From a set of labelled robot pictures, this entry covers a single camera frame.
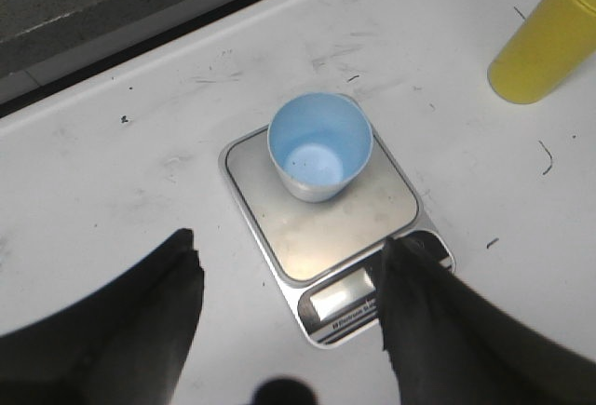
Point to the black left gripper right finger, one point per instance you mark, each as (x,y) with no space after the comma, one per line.
(448,345)

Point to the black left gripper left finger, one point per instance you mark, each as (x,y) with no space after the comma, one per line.
(126,343)

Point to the light blue plastic cup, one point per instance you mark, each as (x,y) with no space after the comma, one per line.
(319,143)

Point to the yellow squeeze bottle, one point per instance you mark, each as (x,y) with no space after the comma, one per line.
(554,39)

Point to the silver electronic kitchen scale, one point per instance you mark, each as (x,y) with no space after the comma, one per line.
(324,256)

